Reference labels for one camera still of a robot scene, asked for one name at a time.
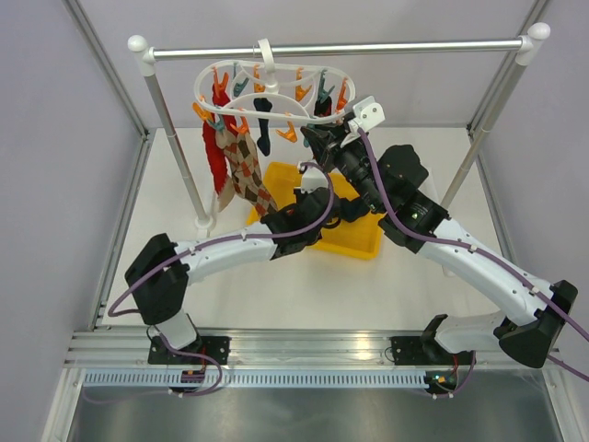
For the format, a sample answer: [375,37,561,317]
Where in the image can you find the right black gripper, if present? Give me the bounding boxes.
[303,121,386,212]

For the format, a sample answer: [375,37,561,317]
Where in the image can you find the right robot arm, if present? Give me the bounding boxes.
[301,124,578,368]

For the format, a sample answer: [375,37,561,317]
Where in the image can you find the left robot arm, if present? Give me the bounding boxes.
[124,188,338,364]

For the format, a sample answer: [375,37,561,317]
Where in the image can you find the black sock at rear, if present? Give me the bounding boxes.
[314,97,332,118]

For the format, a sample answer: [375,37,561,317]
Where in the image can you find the small navy sock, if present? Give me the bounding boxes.
[253,98,272,157]

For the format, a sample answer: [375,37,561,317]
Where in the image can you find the brown argyle sock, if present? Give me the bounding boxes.
[223,132,278,217]

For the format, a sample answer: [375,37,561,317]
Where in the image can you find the beige argyle sock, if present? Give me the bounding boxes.
[215,129,239,212]

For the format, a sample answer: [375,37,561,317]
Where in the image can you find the yellow plastic tray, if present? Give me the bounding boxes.
[263,162,382,261]

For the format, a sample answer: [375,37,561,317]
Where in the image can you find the red sock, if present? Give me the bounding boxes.
[202,86,237,195]

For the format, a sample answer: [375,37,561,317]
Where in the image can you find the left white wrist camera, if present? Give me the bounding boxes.
[297,161,329,193]

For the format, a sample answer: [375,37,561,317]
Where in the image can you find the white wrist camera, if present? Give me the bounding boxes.
[297,161,329,193]
[345,96,386,137]

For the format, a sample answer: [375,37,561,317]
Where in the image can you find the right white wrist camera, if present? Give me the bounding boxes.
[345,96,386,137]

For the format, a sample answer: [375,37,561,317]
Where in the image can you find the white sock hanger frame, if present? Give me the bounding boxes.
[192,40,356,125]

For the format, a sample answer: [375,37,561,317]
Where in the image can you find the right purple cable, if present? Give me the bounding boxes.
[358,128,589,383]

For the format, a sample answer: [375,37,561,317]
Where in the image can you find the purple cable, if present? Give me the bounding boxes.
[358,128,589,383]
[107,161,335,319]

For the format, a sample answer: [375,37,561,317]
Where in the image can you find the silver clothes rail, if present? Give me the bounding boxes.
[127,22,551,233]

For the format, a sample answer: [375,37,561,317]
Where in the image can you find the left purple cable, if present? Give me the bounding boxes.
[107,161,335,319]

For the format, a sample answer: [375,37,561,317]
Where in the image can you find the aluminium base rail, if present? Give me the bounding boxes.
[64,326,419,369]

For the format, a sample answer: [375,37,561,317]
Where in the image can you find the white slotted cable duct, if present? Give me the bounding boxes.
[84,368,429,389]

